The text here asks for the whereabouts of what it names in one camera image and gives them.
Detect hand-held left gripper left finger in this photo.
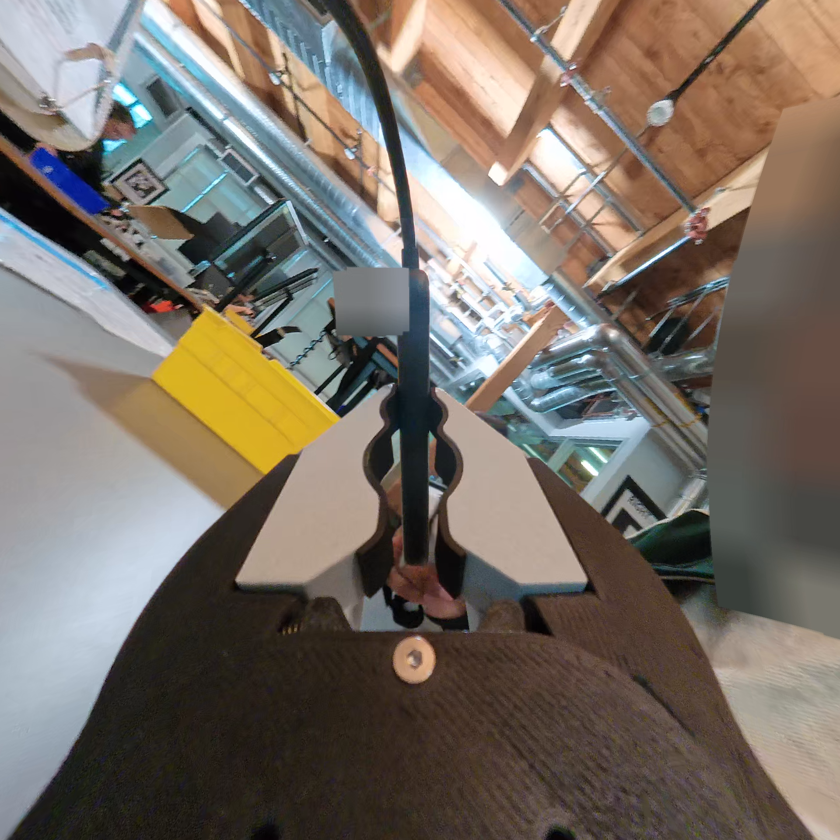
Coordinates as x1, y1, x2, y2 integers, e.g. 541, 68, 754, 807
234, 387, 399, 601

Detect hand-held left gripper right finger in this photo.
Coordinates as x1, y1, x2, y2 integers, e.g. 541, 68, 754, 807
430, 387, 589, 613

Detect yellow bin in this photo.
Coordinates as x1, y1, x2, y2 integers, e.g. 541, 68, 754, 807
152, 305, 341, 475

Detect slim hub black cable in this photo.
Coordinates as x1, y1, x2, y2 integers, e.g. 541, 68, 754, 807
318, 0, 421, 270

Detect person's right hand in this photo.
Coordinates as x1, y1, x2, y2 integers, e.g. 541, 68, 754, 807
386, 533, 469, 621

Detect black framed marker sign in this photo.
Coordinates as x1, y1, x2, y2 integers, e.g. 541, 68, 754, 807
600, 476, 667, 536

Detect wooden ceiling beam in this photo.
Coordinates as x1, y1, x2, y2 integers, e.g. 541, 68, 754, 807
466, 308, 572, 411

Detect dark green jacket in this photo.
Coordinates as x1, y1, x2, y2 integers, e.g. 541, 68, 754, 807
626, 512, 716, 585

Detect silver ventilation ducts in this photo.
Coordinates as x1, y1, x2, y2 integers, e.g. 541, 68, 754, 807
525, 322, 716, 421

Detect person's light pants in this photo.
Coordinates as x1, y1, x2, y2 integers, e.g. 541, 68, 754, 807
679, 584, 840, 840

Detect printed instruction sheet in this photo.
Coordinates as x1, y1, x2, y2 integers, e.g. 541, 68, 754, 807
0, 209, 175, 355

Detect blue bin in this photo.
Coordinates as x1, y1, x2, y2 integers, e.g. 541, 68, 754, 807
29, 147, 109, 214

